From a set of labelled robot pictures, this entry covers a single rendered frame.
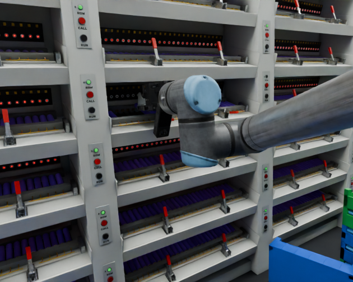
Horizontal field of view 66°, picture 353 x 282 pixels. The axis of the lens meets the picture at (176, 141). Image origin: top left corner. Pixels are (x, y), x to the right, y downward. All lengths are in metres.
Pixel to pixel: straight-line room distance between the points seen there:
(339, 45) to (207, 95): 1.23
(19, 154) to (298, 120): 0.65
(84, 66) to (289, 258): 1.00
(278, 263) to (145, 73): 0.90
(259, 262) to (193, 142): 0.87
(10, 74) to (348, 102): 0.71
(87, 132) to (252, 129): 0.45
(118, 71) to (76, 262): 0.58
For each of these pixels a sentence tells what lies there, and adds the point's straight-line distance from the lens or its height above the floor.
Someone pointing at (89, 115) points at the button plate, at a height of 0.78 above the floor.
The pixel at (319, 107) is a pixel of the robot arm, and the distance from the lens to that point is 0.50.
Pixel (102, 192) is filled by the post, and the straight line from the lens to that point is 0.85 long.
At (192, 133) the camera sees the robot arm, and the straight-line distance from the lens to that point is 0.63.
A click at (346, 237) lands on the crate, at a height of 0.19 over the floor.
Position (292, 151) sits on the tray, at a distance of 1.36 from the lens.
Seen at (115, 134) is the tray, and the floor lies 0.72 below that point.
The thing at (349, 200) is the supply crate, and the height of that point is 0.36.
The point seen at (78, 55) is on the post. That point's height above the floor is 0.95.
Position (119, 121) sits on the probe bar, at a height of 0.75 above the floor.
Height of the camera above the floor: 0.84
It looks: 11 degrees down
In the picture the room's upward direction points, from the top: 3 degrees counter-clockwise
